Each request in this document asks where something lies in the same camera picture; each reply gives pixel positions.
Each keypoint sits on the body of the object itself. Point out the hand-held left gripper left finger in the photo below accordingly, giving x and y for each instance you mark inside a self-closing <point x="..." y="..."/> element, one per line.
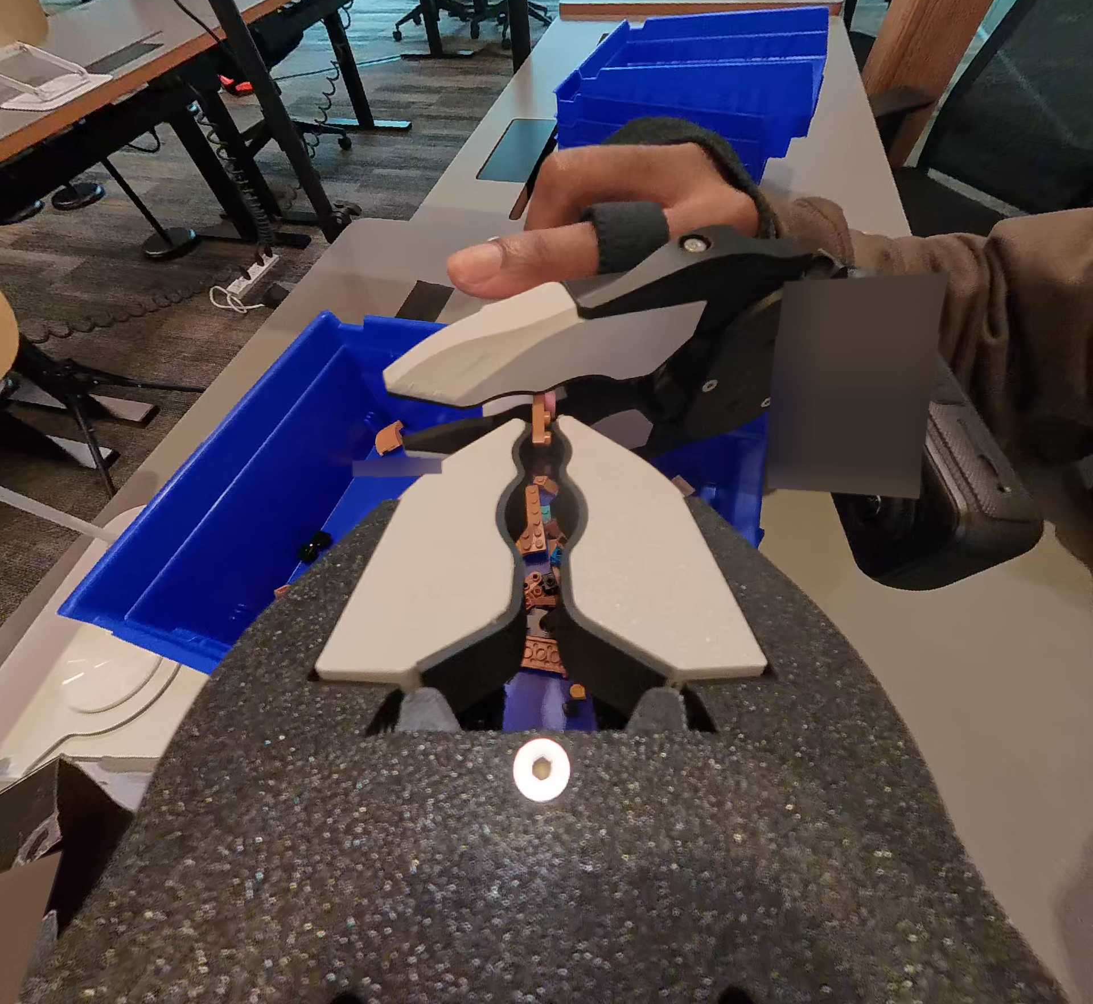
<point x="410" y="586"/>

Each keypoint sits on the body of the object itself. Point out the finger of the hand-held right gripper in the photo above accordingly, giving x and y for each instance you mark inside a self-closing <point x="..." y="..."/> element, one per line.
<point x="623" y="428"/>
<point x="512" y="338"/>

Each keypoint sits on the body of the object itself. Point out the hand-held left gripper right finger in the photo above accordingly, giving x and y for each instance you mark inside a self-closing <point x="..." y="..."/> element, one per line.
<point x="657" y="586"/>

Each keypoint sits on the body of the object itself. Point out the brick chunk with coloured studs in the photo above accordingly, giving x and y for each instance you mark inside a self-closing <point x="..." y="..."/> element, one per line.
<point x="540" y="423"/>

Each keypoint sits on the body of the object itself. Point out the blue plastic bin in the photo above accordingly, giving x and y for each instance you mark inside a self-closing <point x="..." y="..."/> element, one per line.
<point x="213" y="509"/>

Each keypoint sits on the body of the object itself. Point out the person's right hand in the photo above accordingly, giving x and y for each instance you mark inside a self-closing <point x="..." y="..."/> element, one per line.
<point x="615" y="176"/>

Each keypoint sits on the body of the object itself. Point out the pile of loose toy bricks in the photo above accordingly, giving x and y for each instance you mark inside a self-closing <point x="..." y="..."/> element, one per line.
<point x="529" y="509"/>

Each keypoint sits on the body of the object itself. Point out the small blue storage bin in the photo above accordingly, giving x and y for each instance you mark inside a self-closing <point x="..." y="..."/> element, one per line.
<point x="683" y="82"/>

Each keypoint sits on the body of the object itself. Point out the white power strip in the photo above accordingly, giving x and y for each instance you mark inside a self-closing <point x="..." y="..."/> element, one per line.
<point x="248" y="278"/>

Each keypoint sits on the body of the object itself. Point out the open printed cardboard box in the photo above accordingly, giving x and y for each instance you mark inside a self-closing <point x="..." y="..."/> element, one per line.
<point x="102" y="679"/>

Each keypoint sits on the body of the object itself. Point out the wooden column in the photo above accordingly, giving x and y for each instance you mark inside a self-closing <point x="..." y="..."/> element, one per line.
<point x="939" y="14"/>

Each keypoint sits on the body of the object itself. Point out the black stand bar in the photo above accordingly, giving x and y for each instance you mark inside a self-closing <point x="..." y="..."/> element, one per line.
<point x="248" y="65"/>

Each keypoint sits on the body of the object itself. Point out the black plywood-edged panel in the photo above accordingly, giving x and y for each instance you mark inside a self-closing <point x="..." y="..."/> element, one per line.
<point x="7" y="329"/>

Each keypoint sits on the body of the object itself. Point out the clear plastic tray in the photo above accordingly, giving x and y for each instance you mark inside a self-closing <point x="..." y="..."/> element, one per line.
<point x="43" y="78"/>

